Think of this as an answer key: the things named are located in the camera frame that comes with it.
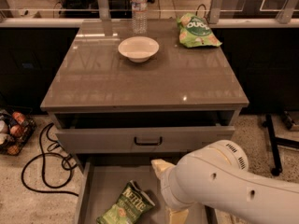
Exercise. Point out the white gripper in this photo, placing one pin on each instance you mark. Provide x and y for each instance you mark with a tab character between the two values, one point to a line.
168	186

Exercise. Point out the green Kettle chip bag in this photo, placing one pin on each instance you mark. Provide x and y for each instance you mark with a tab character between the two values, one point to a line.
132	203

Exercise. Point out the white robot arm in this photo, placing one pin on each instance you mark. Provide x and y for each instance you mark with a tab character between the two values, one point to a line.
218	176

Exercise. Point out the grey top drawer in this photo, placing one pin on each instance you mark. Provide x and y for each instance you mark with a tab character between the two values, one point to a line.
121	140

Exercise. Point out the grey open middle drawer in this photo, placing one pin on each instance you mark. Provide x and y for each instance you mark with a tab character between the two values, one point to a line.
102	185

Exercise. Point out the grey cabinet with counter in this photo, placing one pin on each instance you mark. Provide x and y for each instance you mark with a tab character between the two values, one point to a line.
98	88

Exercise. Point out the green snack bag on counter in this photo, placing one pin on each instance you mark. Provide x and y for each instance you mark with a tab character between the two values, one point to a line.
194	32

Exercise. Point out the black metal stand leg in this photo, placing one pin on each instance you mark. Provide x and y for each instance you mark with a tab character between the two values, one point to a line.
275	142

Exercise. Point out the white ceramic bowl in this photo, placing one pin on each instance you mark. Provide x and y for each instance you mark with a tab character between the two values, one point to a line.
138	49

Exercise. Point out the orange snack packet in basket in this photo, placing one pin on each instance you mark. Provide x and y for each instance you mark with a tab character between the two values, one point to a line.
20	118

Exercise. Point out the clear plastic water bottle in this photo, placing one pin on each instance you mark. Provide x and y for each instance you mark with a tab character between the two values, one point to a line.
139	16

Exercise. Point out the black drawer handle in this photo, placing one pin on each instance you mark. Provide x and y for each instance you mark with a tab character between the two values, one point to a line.
148	143

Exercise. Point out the black wire basket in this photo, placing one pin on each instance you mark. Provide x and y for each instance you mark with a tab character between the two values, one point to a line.
13	136

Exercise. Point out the metal post right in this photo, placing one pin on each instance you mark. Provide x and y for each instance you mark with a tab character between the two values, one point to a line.
214	11

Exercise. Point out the metal post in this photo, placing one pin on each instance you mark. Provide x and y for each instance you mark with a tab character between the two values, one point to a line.
214	11
103	6

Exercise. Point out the metal post left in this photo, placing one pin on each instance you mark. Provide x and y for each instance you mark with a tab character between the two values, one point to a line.
103	6

